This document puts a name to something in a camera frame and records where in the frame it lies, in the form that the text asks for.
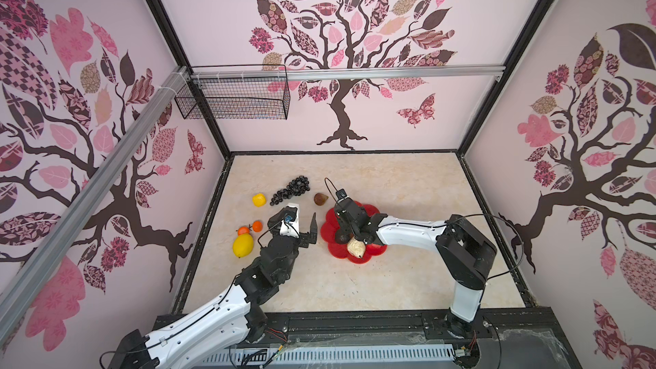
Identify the cream white pear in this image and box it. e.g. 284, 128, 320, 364
347, 238, 367, 259

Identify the red flower-shaped bowl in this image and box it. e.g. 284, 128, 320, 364
320, 208, 386, 264

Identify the small yellow fruit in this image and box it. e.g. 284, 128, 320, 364
252, 193, 268, 208

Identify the yellow lemon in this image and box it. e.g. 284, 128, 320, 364
232, 233, 255, 258

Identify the dark avocado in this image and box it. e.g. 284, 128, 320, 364
335, 230, 352, 244

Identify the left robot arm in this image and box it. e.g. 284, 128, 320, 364
99, 204, 319, 368

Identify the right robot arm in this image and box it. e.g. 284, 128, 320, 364
334, 189, 497, 339

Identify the brown green fig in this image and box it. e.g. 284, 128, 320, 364
313, 192, 328, 206

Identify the dark grape bunch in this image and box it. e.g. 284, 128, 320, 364
269, 175, 310, 206

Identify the black wire basket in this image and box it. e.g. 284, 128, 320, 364
174, 63, 291, 121

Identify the white cable duct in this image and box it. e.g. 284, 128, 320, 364
196, 344, 455, 368

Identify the aluminium rail back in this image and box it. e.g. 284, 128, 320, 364
191, 65, 506, 81

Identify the aluminium rail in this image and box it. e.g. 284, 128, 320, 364
1, 66, 189, 341
191, 65, 506, 81

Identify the aluminium rail left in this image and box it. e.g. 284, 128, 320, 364
1, 66, 189, 341

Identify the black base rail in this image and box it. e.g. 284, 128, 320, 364
148, 306, 583, 369

